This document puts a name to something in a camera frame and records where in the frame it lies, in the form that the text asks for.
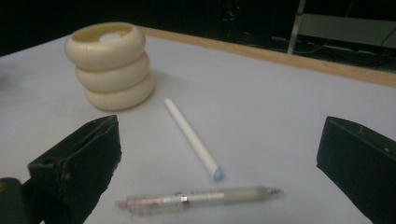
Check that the clear ballpoint pen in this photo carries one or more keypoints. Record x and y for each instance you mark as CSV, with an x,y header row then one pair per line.
x,y
205,198

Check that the white pen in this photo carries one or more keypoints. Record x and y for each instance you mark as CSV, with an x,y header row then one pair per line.
x,y
193,138

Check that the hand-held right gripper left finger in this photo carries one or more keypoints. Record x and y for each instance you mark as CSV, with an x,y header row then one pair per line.
x,y
81,161

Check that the cream ringed pen holder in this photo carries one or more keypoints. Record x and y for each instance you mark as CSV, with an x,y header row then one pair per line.
x,y
112,77

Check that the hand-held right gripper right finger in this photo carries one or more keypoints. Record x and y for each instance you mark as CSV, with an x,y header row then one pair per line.
x,y
361,165

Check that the grey metal stand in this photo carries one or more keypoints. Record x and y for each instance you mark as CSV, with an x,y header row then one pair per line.
x,y
345,29

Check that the dark equipment rack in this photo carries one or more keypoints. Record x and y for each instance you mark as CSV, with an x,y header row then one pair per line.
x,y
232,18

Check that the white table cover sheet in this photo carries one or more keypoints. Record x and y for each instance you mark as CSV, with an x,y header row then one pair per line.
x,y
280,109

